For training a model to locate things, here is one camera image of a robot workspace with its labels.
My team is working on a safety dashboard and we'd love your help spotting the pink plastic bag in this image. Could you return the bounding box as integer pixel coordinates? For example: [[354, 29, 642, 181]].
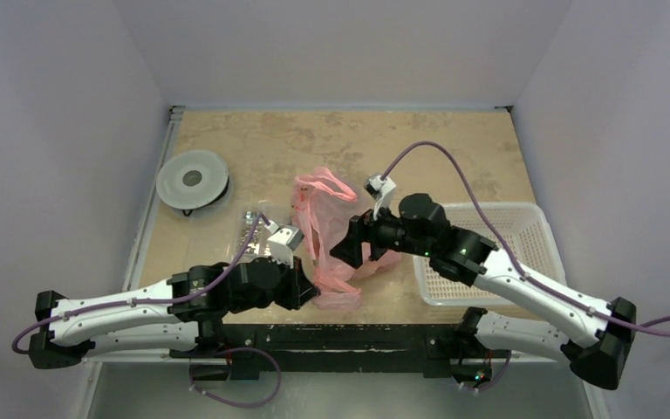
[[291, 167, 401, 311]]

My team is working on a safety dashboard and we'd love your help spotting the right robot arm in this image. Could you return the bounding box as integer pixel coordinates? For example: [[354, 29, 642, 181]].
[[330, 193, 637, 390]]

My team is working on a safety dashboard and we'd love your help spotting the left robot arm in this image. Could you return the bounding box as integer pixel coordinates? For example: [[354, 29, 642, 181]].
[[23, 258, 320, 369]]

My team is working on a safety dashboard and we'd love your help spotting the clear screw organizer box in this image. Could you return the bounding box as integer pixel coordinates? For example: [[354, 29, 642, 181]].
[[238, 209, 270, 262]]

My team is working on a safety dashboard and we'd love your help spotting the white round disc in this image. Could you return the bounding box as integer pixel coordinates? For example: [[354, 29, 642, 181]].
[[155, 149, 230, 211]]

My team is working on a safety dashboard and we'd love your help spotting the white perforated plastic basket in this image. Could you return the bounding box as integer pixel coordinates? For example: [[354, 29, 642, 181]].
[[414, 202, 567, 308]]

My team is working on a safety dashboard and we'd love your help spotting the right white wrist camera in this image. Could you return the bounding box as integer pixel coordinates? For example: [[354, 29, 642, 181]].
[[364, 173, 396, 221]]

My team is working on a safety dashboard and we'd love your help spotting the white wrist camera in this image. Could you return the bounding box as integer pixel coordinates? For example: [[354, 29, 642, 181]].
[[364, 173, 396, 221], [265, 221, 304, 268]]

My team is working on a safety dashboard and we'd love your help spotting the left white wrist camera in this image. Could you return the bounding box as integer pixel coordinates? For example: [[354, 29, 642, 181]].
[[265, 221, 304, 268]]

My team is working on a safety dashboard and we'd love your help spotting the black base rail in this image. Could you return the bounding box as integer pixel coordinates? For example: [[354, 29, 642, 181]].
[[169, 324, 509, 381]]

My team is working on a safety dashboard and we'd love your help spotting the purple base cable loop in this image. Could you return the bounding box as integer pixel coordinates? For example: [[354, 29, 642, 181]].
[[188, 346, 283, 409]]

